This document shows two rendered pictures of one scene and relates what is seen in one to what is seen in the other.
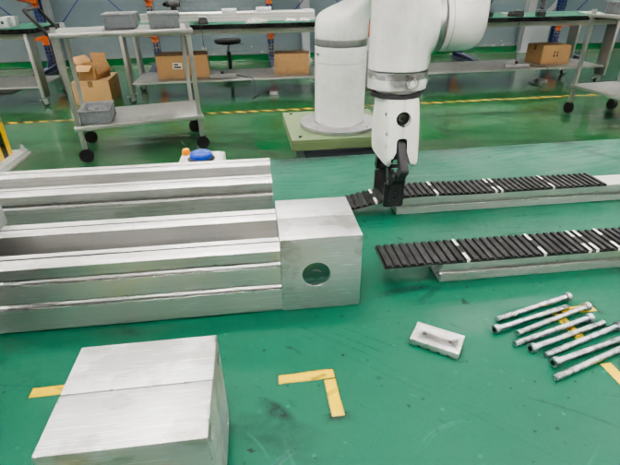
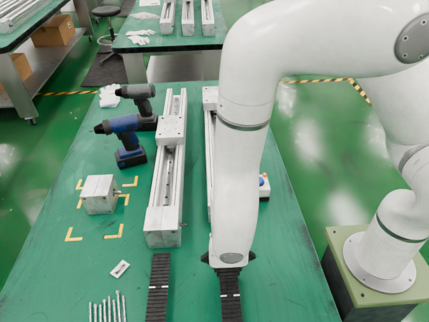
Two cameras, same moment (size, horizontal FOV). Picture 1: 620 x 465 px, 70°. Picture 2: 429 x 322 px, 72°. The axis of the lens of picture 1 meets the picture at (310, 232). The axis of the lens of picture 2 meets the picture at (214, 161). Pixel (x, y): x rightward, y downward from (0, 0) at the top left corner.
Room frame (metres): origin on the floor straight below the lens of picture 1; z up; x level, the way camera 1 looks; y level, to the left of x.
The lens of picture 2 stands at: (0.66, -0.55, 1.59)
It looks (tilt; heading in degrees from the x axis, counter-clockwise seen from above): 41 degrees down; 95
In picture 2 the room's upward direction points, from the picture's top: 1 degrees counter-clockwise
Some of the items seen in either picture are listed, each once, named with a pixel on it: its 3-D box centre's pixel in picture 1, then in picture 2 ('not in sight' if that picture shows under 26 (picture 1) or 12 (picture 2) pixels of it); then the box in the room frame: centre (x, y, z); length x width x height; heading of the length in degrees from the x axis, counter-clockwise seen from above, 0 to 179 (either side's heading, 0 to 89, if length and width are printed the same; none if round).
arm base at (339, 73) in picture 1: (339, 86); (389, 243); (1.09, -0.08, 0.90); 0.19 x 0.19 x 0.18
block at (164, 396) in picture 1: (153, 419); (104, 194); (0.22, 0.12, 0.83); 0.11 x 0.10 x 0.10; 7
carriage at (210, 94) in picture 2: not in sight; (214, 100); (0.57, 0.71, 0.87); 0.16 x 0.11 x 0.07; 96
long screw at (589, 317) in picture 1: (554, 329); (109, 315); (0.36, -0.26, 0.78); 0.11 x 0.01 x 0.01; 111
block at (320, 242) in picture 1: (315, 245); (167, 227); (0.47, -0.01, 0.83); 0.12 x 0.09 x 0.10; 6
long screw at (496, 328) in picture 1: (531, 317); (119, 310); (0.38, -0.24, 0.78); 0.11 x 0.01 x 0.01; 112
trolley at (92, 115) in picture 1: (127, 80); not in sight; (3.45, 1.35, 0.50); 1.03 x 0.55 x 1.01; 110
